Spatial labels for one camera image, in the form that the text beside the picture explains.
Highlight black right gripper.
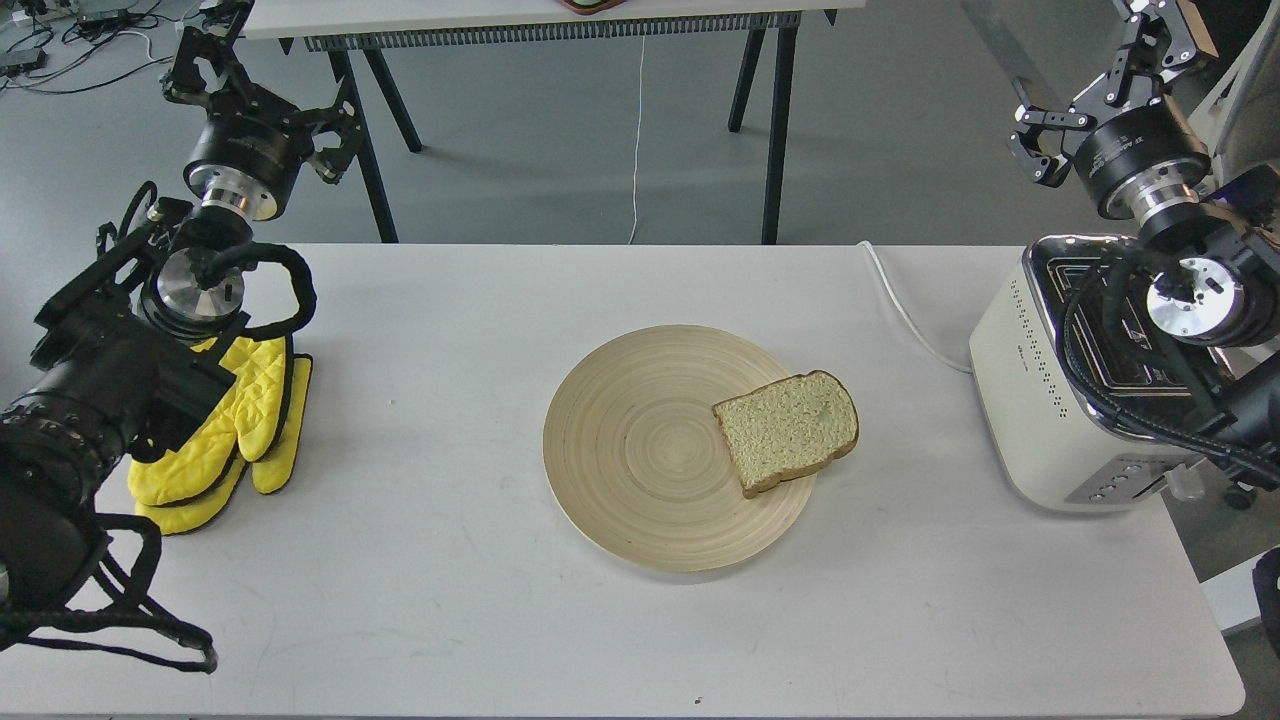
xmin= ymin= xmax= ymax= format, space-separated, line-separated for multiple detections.
xmin=1007 ymin=0 xmax=1219 ymax=223

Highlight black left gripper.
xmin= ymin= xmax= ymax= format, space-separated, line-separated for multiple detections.
xmin=163 ymin=0 xmax=358 ymax=222

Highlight slice of bread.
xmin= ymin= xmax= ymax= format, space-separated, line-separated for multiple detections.
xmin=712 ymin=370 xmax=860 ymax=500

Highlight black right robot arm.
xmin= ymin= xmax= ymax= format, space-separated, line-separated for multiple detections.
xmin=1007 ymin=1 xmax=1277 ymax=491

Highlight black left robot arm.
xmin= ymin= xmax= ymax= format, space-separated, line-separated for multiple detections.
xmin=3 ymin=1 xmax=364 ymax=673

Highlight cream white toaster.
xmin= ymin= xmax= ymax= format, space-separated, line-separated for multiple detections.
xmin=969 ymin=234 xmax=1204 ymax=514

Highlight white background table black legs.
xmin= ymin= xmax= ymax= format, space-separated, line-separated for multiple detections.
xmin=243 ymin=1 xmax=849 ymax=246

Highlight yellow oven mitt upper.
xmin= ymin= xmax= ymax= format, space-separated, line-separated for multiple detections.
xmin=127 ymin=334 xmax=294 ymax=507

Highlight yellow oven mitt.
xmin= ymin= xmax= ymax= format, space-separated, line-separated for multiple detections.
xmin=132 ymin=354 xmax=314 ymax=536
xmin=127 ymin=334 xmax=294 ymax=507

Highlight brown object on background table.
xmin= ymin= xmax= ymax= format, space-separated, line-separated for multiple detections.
xmin=558 ymin=0 xmax=626 ymax=15

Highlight yellow oven mitt lower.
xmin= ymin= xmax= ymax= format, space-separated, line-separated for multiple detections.
xmin=132 ymin=354 xmax=314 ymax=536

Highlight round bamboo plate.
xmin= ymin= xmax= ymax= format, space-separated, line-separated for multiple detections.
xmin=541 ymin=325 xmax=817 ymax=573

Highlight black floor cables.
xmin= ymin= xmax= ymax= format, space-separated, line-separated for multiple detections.
xmin=0 ymin=0 xmax=201 ymax=97

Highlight white toaster power cable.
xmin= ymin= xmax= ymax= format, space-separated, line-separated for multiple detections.
xmin=858 ymin=240 xmax=974 ymax=375

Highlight white hanging cable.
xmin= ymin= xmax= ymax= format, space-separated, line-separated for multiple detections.
xmin=627 ymin=36 xmax=646 ymax=246

